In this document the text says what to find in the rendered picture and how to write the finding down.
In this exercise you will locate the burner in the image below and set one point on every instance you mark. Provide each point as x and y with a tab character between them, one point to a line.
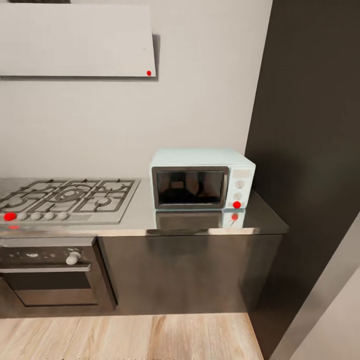
68	201

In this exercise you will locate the microwave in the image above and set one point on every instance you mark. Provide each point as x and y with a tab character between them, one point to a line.
200	179

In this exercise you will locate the fridge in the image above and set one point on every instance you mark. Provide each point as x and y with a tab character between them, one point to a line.
304	139

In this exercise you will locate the range hood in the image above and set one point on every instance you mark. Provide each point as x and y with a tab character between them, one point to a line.
58	38

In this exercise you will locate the oven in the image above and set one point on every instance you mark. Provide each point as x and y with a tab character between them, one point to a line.
55	275

